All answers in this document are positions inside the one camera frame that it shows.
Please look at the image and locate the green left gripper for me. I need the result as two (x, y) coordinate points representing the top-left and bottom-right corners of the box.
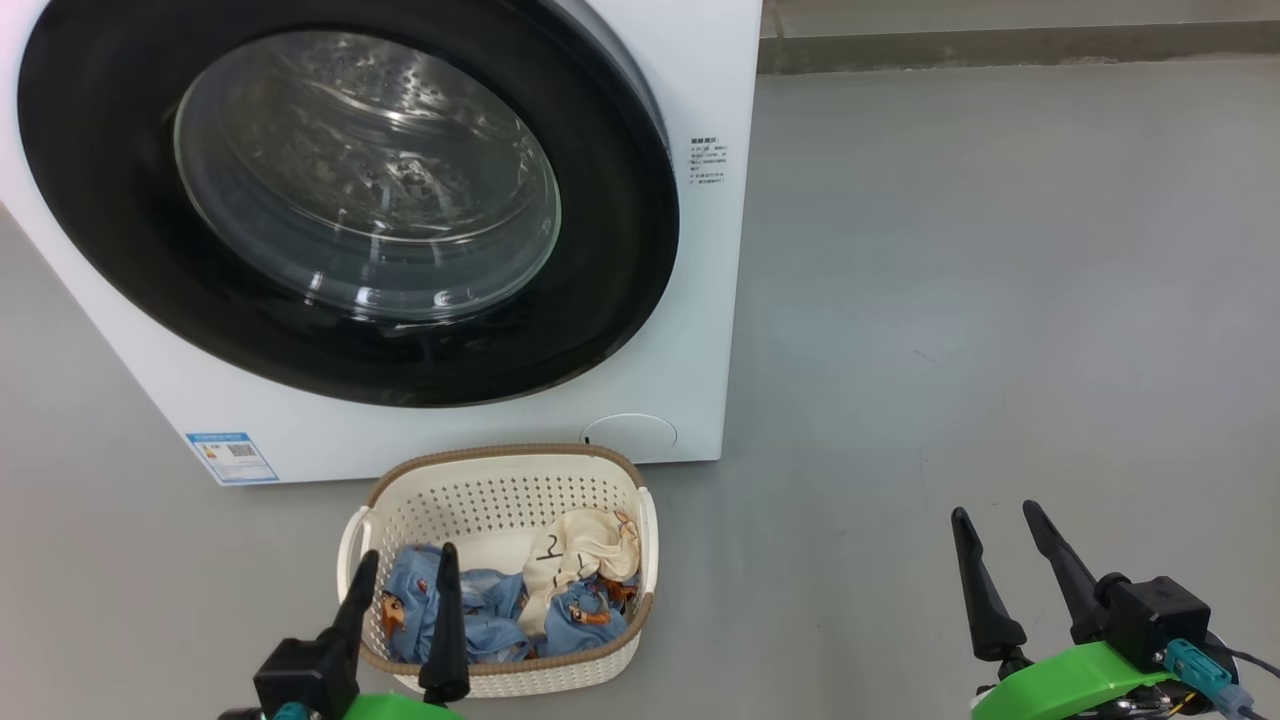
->
(328, 543), (472, 720)

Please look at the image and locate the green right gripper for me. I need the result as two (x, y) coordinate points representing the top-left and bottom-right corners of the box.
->
(951, 500), (1217, 720)

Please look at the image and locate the blue cartoon print garment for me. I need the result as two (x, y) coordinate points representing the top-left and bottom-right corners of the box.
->
(378, 543), (633, 666)

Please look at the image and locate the cream white garment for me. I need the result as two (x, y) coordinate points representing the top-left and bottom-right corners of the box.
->
(517, 508), (641, 636)

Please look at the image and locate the black round glass washer door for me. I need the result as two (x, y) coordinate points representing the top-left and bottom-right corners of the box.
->
(17, 0), (681, 408)

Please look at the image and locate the cream perforated laundry basket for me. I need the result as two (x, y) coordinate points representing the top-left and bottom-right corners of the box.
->
(337, 443), (659, 699)

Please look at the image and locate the white front-load washing machine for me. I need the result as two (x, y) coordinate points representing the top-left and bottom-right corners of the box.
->
(0, 0), (764, 488)

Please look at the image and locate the blue energy label sticker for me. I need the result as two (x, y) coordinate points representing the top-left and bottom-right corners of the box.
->
(185, 432), (280, 485)

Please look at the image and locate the round white filter cover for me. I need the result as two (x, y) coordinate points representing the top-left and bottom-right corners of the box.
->
(580, 414), (678, 463)

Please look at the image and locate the small printed text label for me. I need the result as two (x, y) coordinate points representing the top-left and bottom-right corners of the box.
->
(688, 137), (729, 187)

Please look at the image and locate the teal right cable connector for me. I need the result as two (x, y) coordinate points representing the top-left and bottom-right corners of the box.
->
(1163, 640), (1251, 713)

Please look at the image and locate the thin black right gripper cable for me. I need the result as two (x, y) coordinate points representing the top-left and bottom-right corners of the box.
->
(1228, 648), (1280, 720)

